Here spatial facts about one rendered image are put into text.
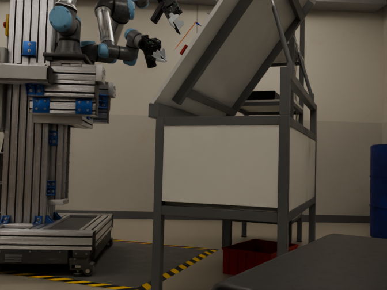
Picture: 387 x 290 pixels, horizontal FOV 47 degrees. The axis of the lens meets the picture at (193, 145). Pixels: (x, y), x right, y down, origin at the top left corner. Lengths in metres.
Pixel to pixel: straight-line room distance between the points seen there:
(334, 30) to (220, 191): 3.63
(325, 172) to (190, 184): 3.21
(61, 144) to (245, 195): 1.27
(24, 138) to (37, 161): 0.15
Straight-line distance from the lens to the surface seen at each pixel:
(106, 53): 2.48
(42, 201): 2.70
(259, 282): 0.44
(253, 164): 1.86
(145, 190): 4.73
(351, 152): 5.12
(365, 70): 5.31
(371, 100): 5.28
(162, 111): 2.06
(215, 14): 2.04
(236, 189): 1.88
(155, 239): 2.04
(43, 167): 2.69
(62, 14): 2.45
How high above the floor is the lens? 0.59
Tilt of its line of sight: 3 degrees up
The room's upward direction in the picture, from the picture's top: 1 degrees clockwise
